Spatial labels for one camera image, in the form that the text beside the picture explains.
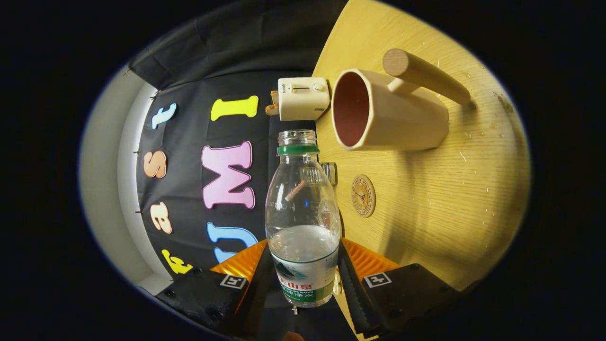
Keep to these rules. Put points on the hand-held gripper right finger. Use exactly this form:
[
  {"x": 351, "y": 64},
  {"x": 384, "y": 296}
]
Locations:
[{"x": 355, "y": 298}]

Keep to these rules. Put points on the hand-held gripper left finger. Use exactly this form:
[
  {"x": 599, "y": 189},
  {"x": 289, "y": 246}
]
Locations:
[{"x": 255, "y": 308}]

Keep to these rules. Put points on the clear plastic bottle green label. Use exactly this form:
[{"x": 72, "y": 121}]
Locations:
[{"x": 303, "y": 255}]

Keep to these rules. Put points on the round brown coaster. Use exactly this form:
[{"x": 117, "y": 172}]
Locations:
[{"x": 363, "y": 195}]

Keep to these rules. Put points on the small glass jar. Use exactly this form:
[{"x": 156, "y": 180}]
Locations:
[{"x": 330, "y": 173}]

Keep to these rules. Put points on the wooden table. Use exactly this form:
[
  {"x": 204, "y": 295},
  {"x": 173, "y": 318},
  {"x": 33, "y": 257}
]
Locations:
[{"x": 450, "y": 199}]

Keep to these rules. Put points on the black backdrop cloth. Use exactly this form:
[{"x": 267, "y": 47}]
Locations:
[{"x": 189, "y": 137}]

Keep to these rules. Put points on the toasted bread slice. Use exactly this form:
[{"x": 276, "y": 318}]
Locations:
[
  {"x": 273, "y": 97},
  {"x": 271, "y": 110}
]

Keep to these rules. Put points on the white toaster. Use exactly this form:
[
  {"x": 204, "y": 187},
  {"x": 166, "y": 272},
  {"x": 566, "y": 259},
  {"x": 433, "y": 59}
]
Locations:
[{"x": 303, "y": 102}]

